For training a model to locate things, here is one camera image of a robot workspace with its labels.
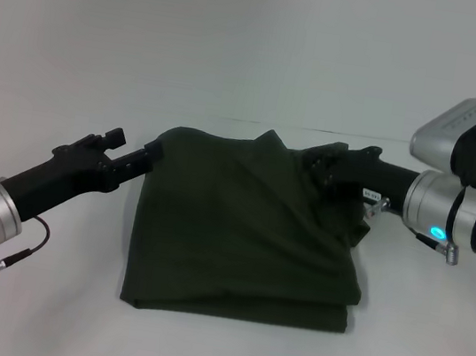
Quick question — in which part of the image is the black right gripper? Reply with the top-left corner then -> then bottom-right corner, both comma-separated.
300,135 -> 423,213

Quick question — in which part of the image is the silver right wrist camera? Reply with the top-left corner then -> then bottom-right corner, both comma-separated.
403,84 -> 476,191

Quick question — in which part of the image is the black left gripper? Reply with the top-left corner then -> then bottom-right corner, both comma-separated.
0,109 -> 168,242

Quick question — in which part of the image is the dark left arm cable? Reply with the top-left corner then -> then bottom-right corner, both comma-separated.
27,213 -> 57,259

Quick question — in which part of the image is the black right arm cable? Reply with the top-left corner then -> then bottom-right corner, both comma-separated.
406,227 -> 451,252

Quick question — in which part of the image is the dark green shirt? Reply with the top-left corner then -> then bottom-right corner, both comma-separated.
117,111 -> 386,343

